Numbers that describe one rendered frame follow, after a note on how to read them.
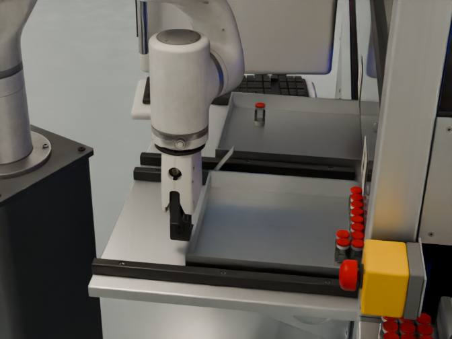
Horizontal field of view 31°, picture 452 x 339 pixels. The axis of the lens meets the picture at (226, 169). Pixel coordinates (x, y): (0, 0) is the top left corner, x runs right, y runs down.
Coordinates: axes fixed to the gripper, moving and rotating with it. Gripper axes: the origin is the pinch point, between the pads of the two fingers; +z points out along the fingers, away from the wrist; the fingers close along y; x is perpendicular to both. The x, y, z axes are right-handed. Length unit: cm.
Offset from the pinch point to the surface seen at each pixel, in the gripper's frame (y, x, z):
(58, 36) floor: 313, 123, 95
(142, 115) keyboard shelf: 63, 20, 13
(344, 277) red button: -19.9, -24.6, -8.3
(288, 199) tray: 17.4, -16.1, 4.1
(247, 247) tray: 1.8, -10.5, 4.1
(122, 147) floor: 190, 58, 94
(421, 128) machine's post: -12.6, -32.3, -26.6
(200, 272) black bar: -8.1, -4.3, 2.2
